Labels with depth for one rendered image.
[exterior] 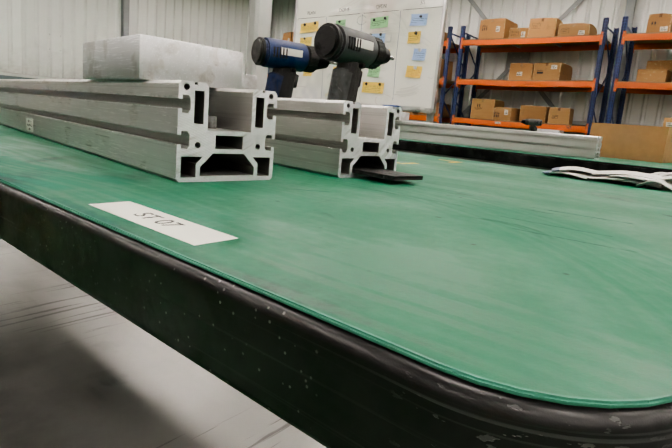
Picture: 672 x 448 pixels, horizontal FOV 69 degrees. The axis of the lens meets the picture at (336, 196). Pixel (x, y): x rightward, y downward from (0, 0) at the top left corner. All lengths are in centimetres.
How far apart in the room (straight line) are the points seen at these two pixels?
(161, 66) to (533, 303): 40
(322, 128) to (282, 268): 37
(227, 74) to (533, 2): 1148
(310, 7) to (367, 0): 62
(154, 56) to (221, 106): 8
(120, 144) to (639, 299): 46
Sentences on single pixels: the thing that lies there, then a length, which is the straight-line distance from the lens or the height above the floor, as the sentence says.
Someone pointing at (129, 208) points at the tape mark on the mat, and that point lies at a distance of 32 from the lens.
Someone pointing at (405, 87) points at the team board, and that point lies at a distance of 386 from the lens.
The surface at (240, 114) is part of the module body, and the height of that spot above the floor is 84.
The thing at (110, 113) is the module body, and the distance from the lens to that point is 57.
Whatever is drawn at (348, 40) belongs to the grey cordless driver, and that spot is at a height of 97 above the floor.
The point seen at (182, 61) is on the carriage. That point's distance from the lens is 51.
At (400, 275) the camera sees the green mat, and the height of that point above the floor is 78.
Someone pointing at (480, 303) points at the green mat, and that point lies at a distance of 20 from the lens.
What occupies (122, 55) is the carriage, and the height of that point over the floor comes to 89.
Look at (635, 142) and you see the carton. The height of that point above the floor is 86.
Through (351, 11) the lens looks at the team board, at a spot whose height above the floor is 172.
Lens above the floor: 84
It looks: 9 degrees down
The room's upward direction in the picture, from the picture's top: 5 degrees clockwise
